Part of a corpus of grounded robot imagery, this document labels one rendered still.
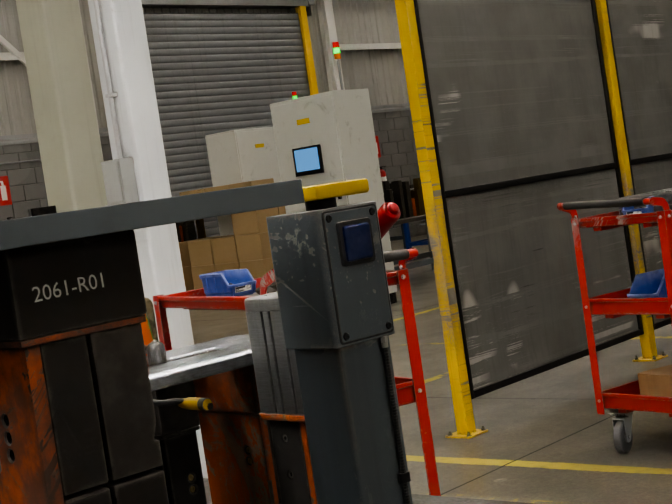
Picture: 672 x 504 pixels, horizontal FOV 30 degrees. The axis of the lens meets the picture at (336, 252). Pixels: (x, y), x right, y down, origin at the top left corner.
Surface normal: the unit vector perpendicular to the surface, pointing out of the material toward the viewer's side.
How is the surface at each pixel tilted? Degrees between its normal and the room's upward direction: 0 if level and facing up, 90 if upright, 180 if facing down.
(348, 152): 90
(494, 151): 91
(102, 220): 90
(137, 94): 90
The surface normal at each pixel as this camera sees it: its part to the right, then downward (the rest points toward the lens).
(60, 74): 0.73, -0.07
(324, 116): -0.66, 0.14
